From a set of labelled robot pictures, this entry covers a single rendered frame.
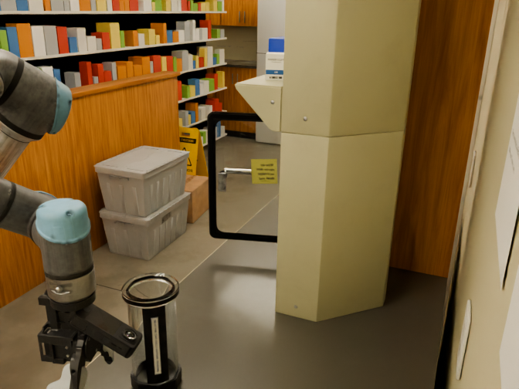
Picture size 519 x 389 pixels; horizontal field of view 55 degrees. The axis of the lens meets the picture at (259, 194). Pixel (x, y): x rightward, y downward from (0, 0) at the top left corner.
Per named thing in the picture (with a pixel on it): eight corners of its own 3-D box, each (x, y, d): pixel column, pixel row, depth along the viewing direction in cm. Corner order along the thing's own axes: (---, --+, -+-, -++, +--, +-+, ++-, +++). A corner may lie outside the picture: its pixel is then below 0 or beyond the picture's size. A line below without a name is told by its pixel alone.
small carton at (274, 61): (286, 78, 123) (287, 52, 121) (286, 80, 118) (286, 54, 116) (266, 77, 123) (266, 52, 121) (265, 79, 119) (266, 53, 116)
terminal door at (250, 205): (306, 245, 154) (313, 116, 140) (209, 238, 158) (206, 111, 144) (306, 244, 155) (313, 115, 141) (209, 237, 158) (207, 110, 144)
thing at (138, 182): (192, 192, 386) (191, 150, 374) (147, 221, 333) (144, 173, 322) (146, 184, 400) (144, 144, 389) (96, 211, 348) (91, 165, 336)
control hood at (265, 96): (320, 108, 140) (323, 71, 137) (280, 132, 112) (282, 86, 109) (282, 104, 144) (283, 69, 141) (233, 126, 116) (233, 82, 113)
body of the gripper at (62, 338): (63, 337, 90) (55, 279, 86) (109, 342, 89) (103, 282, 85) (40, 366, 83) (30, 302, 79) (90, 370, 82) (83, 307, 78)
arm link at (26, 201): (5, 173, 85) (25, 191, 77) (64, 197, 93) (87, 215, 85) (-18, 214, 85) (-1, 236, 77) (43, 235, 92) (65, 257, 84)
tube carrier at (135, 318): (174, 398, 98) (169, 304, 91) (121, 392, 99) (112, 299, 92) (188, 362, 108) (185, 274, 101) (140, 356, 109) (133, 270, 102)
